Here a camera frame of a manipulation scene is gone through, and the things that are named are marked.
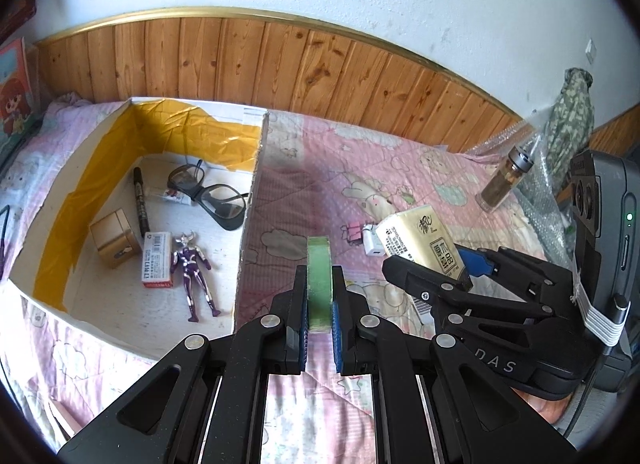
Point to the purple silver action figure toy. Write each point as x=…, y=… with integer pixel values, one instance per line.
x=190, y=264

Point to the black framed glasses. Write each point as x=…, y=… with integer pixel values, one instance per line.
x=222, y=206

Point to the white cardboard box yellow tape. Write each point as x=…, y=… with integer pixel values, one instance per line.
x=115, y=294

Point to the small white red packet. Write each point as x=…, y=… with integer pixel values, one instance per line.
x=175, y=197

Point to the black marker pen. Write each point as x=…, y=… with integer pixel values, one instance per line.
x=140, y=199

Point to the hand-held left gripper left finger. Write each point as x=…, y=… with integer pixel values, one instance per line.
x=302, y=339

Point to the white charger plug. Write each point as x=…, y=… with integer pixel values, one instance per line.
x=372, y=241

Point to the green tape roll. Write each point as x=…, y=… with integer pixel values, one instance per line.
x=317, y=284

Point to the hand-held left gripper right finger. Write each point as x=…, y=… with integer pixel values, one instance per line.
x=337, y=344

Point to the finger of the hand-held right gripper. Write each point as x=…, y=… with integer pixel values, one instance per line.
x=480, y=261
x=410, y=276

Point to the camouflage cloth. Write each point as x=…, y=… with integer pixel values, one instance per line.
x=570, y=113

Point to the cartoon wall poster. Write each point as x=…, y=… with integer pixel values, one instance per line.
x=17, y=98

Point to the beige tissue packet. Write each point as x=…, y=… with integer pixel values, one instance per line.
x=420, y=239

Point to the pink cartoon printed blanket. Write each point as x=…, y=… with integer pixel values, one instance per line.
x=310, y=183

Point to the white wall switch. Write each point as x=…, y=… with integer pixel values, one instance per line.
x=592, y=51

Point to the gold square box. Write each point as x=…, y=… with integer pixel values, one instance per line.
x=112, y=239

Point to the red white staples box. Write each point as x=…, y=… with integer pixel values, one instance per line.
x=157, y=261

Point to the dark red poster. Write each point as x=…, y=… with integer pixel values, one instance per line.
x=15, y=13

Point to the glass jar with metal lid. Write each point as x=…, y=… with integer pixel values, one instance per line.
x=500, y=183

